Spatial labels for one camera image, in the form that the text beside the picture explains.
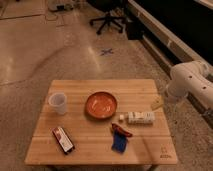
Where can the red pepper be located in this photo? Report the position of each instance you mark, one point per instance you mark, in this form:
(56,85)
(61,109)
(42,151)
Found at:
(120,130)

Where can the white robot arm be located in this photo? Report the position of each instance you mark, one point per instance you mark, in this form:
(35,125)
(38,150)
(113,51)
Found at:
(190,77)

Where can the orange ceramic bowl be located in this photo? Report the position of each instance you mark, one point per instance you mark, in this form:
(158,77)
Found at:
(101,105)

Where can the translucent plastic cup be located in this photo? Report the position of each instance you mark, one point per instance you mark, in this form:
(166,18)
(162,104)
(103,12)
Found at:
(58,101)

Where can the small white cube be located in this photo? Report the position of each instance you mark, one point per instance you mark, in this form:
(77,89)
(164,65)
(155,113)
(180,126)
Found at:
(121,117)

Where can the white rectangular box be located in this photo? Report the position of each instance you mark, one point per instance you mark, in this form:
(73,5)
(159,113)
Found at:
(141,117)

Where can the wooden table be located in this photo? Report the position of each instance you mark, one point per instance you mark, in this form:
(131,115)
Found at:
(150,144)

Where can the yellow sponge piece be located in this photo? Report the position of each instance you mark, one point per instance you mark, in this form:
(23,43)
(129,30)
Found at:
(157,103)

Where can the blue cloth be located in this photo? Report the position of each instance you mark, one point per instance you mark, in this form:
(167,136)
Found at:
(119,142)

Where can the red and black box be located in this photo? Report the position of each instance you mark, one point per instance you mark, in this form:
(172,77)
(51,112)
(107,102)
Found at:
(64,141)

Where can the black office chair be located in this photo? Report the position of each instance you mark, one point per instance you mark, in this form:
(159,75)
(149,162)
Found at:
(107,6)

